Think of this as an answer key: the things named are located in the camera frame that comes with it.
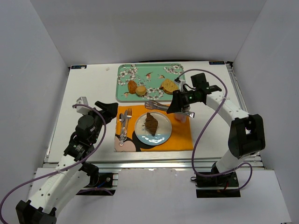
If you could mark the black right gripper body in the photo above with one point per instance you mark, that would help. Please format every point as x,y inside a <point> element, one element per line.
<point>180,101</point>

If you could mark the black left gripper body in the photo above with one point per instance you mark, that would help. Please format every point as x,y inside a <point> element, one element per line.
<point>103,112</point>

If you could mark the metal serving tongs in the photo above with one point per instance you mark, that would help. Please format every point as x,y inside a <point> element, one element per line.
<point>153,105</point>

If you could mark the dark brown croissant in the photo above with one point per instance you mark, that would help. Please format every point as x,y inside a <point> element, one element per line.
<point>151,124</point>

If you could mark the round pale bun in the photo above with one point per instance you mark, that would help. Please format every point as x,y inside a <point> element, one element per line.
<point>141,90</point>

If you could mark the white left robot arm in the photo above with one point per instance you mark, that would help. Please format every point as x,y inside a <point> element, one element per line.
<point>73,172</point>

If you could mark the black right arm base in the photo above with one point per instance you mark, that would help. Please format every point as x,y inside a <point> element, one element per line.
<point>224,186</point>

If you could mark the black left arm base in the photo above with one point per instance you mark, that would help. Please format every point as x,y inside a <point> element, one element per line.
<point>104,184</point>

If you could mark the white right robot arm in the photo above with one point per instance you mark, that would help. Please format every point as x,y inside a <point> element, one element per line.
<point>246,134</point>

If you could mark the sliced bread loaf piece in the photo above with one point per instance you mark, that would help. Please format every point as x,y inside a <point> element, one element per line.
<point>168,86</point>

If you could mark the golden oval bread roll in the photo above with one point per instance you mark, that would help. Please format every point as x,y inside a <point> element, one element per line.
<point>132,86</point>

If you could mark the pink mug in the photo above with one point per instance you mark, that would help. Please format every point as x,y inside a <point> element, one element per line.
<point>180,117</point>

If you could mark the silver spoon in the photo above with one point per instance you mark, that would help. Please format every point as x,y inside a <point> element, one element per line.
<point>122,121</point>

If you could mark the silver knife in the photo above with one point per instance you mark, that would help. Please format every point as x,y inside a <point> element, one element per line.
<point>125,114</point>

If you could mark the silver fork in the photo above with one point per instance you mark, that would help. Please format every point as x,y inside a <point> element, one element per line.
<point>129,116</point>

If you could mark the white blue ceramic plate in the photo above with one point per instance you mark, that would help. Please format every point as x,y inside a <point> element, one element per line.
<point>163,132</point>

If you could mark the orange cloth placemat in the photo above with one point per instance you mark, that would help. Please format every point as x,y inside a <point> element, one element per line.
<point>180,139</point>

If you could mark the blue black right label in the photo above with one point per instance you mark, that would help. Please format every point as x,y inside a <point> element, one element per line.
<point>217,63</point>

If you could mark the blue black label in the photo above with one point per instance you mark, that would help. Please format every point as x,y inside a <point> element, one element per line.
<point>217,63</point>
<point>73,67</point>

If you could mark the green floral tray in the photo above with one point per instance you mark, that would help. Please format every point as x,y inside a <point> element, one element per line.
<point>150,75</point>

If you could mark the blue black left label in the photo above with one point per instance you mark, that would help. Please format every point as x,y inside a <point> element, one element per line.
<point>73,67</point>

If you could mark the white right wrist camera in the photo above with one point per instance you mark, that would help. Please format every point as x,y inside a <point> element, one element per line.
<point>180,84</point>

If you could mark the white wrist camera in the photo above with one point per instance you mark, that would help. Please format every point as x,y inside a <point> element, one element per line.
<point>82,102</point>
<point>180,84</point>

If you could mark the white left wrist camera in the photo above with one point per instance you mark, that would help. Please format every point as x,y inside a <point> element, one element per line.
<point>82,102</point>

